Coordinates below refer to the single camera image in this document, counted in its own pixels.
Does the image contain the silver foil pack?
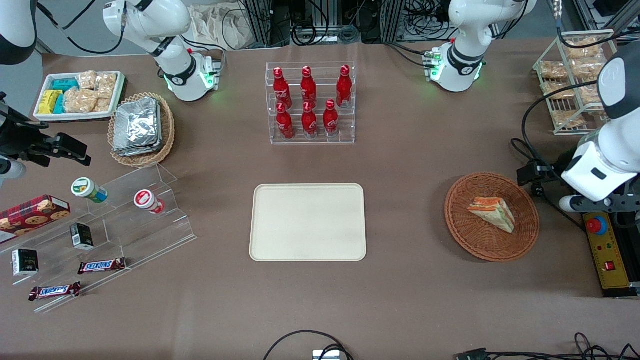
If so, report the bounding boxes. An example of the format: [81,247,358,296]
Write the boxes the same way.
[112,142,164,158]
[113,97,162,151]

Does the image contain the brown wicker basket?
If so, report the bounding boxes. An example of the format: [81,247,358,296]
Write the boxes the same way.
[444,172,540,263]

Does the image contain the clear acrylic stepped display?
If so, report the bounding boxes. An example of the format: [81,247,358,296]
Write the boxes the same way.
[0,162,198,315]

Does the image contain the black cable with plug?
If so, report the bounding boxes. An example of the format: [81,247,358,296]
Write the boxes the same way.
[530,182,587,232]

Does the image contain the yellow emergency stop panel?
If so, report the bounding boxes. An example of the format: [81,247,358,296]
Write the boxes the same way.
[582,211,632,291]

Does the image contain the red tartan cookie box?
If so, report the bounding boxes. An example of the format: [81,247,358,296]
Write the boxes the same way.
[0,194,71,245]

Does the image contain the red cola bottle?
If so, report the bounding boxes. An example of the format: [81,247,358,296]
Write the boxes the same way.
[272,67,293,109]
[276,102,296,140]
[300,65,318,108]
[336,64,353,108]
[322,99,340,137]
[301,101,319,139]

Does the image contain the black cable with connector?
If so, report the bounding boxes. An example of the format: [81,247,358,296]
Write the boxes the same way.
[454,332,640,360]

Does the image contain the bagged fried snack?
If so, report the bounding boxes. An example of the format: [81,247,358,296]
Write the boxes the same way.
[577,84,603,106]
[551,110,586,128]
[539,60,569,81]
[565,37,603,60]
[570,59,607,81]
[541,81,572,100]

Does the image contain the clear acrylic bottle rack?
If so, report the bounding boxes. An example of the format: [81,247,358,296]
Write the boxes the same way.
[265,61,357,146]

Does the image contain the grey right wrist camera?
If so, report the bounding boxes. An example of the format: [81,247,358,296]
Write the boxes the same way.
[0,155,27,187]

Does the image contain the green lidded cup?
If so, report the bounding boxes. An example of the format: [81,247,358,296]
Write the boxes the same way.
[71,177,109,204]

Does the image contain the black looped cable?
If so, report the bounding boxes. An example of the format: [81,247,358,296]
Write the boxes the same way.
[262,329,355,360]

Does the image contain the brown Snickers bar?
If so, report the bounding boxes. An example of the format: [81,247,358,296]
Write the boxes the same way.
[28,281,82,302]
[77,257,127,275]

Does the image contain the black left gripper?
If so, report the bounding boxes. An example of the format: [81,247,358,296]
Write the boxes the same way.
[517,147,577,187]

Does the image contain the small black carton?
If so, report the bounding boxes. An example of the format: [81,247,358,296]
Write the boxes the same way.
[11,248,39,277]
[69,223,95,251]

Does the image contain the white rectangular snack tray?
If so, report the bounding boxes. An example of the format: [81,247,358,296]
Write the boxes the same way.
[33,71,126,122]

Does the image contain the aluminium frame post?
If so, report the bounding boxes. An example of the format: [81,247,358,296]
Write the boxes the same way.
[244,0,275,47]
[379,0,407,44]

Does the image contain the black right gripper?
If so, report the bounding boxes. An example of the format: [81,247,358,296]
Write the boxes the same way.
[0,92,93,169]

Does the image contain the white wire rack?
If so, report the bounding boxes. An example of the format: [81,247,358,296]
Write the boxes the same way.
[532,29,619,136]

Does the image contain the red lidded cup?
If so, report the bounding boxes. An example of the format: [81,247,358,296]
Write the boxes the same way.
[133,189,166,215]

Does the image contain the triangular sandwich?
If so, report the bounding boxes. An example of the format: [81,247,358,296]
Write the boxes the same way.
[467,196,516,234]

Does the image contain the cream plastic tray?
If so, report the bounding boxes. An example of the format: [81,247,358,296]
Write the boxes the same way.
[249,183,368,262]

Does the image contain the light oval wicker basket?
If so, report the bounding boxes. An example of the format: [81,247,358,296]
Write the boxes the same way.
[107,92,176,168]

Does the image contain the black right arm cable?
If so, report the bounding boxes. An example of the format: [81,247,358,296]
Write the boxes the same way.
[36,0,127,56]

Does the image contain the black cable coil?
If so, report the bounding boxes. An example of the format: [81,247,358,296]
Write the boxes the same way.
[291,22,362,47]

